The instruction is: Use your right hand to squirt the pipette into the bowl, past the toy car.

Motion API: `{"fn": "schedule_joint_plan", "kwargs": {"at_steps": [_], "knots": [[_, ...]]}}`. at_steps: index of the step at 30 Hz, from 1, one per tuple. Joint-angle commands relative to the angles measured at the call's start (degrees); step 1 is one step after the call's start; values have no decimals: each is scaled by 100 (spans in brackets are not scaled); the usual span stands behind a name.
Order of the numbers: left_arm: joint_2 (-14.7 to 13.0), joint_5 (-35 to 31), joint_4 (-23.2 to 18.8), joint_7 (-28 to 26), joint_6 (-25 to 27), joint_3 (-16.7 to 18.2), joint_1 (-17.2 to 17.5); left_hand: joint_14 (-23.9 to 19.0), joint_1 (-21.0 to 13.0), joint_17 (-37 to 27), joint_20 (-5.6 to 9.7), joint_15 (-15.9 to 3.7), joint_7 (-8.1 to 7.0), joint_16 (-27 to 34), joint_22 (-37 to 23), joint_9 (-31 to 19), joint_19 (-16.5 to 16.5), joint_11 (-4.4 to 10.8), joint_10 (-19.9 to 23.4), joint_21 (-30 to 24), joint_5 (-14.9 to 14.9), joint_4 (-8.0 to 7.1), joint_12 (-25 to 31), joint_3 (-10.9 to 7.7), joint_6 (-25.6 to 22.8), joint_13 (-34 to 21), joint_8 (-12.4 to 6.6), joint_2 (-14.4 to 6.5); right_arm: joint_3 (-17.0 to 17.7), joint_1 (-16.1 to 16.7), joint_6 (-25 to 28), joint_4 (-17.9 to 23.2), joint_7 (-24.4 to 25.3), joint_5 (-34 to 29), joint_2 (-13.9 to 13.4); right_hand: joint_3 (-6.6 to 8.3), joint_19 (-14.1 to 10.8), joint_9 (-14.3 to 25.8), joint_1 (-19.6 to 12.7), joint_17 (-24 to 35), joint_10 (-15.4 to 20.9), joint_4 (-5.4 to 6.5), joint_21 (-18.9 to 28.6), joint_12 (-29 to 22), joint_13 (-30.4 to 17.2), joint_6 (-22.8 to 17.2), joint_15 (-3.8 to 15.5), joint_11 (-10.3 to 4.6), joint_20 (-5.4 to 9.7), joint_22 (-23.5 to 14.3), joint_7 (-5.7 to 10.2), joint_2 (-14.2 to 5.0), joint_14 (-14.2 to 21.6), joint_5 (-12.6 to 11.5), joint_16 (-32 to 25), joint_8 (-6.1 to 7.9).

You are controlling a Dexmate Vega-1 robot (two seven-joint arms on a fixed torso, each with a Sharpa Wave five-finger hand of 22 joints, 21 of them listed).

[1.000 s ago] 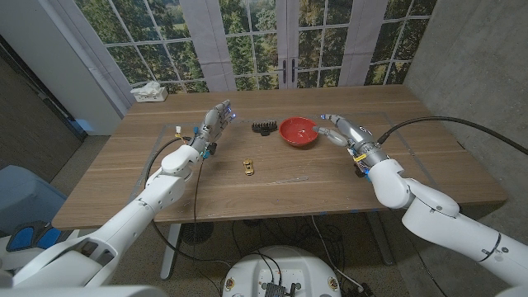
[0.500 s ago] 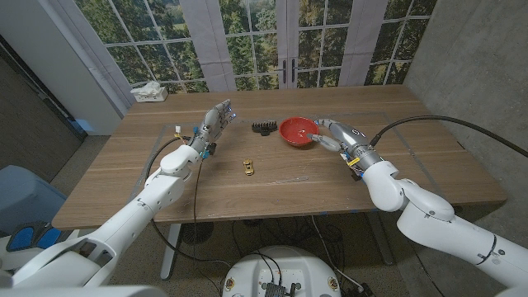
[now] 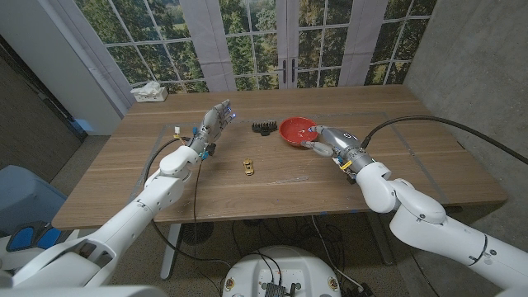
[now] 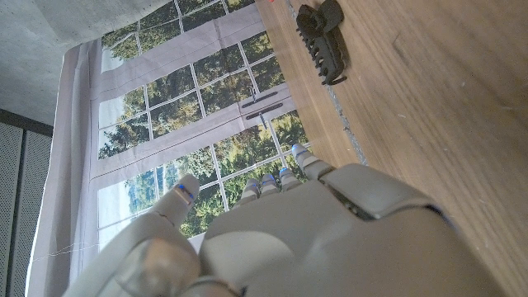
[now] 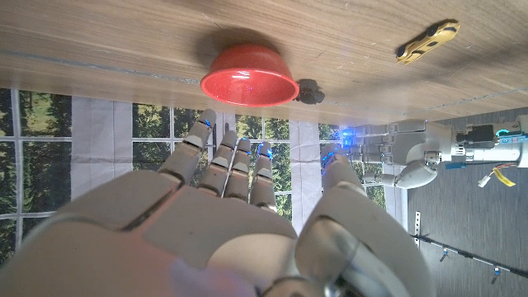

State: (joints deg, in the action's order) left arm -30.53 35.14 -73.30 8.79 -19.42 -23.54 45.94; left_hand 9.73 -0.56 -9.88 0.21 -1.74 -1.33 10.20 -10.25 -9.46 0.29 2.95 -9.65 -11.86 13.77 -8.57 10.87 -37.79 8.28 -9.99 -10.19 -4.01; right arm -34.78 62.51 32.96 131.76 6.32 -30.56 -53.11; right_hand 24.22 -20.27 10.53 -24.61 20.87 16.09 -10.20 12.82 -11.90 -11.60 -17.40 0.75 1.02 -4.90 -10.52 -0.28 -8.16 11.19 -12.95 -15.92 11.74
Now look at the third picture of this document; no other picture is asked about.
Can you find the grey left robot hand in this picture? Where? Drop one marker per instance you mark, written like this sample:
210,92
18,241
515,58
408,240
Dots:
212,123

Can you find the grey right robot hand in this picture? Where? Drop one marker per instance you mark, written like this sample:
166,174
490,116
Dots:
344,144

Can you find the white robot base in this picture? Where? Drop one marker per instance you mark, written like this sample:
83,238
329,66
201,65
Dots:
284,268

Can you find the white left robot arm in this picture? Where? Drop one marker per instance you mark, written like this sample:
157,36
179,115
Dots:
123,222

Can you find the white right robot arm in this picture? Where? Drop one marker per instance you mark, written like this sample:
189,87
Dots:
420,222

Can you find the red speckled bowl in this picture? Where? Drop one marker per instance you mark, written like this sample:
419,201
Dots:
295,130

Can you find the yellow toy car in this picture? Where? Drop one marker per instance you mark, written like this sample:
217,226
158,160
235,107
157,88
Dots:
248,166

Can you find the black hair claw clip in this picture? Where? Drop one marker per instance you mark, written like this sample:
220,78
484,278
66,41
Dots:
264,127

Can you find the white power strip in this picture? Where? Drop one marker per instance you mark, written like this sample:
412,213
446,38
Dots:
154,97

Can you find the crumpled white tissue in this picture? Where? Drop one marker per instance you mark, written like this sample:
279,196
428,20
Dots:
146,87

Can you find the printed window backdrop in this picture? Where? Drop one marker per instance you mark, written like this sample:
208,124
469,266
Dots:
247,41

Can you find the round black floor stand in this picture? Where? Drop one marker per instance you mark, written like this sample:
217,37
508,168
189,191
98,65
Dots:
198,233

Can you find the grey table leg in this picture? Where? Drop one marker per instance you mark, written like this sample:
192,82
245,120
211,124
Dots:
383,247

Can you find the white table leg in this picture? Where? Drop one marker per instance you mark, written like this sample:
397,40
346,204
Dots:
170,251

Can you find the blue chair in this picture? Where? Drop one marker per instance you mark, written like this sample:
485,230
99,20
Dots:
24,194

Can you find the blue foot pedals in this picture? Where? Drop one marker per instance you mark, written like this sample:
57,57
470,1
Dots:
33,238

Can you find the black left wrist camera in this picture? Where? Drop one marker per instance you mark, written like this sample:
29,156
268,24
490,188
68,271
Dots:
210,149

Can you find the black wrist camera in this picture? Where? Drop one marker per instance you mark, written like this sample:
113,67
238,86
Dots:
210,149
350,175

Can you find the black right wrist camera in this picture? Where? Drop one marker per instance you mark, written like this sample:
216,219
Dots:
350,175

